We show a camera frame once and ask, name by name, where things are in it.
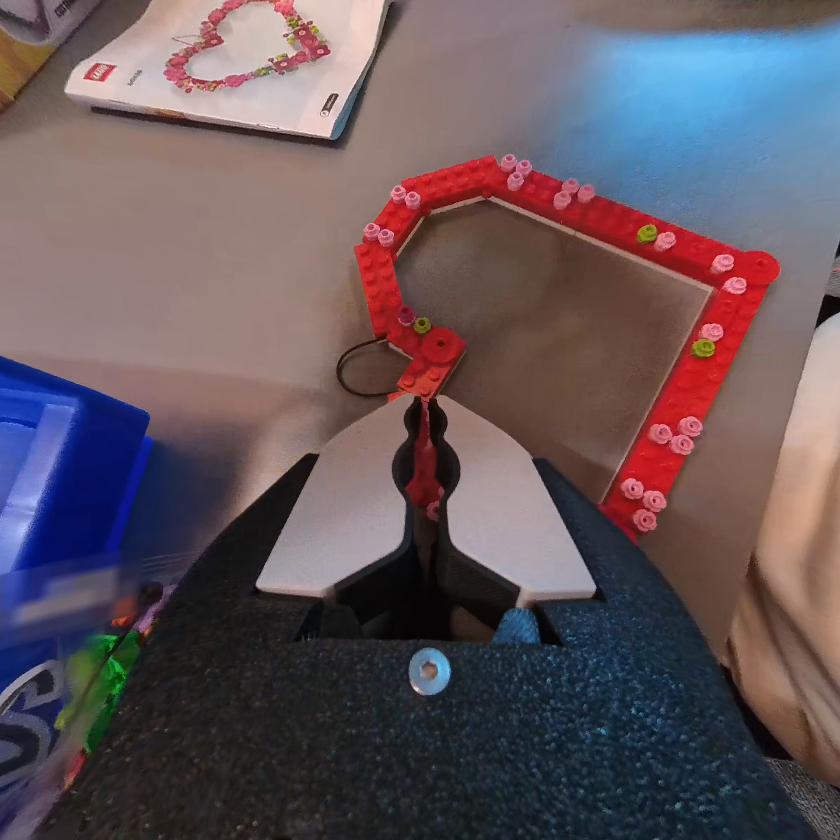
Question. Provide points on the blue plastic bin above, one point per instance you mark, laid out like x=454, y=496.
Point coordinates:
x=79, y=459

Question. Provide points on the red brick heart frame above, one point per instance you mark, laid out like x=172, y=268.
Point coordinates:
x=590, y=210

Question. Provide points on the bag of colourful brick pieces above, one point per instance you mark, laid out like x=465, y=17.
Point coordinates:
x=111, y=656

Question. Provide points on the person's cream sweater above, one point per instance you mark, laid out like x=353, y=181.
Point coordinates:
x=794, y=590

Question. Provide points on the printed cardboard box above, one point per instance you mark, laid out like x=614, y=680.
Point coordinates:
x=19, y=59

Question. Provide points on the white instruction booklet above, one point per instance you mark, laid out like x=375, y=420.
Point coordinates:
x=131, y=85

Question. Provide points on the grey desk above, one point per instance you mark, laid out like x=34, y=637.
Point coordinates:
x=197, y=262

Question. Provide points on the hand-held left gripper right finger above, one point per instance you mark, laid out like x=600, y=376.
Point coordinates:
x=512, y=525

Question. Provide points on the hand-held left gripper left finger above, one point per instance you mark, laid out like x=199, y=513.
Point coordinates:
x=341, y=512

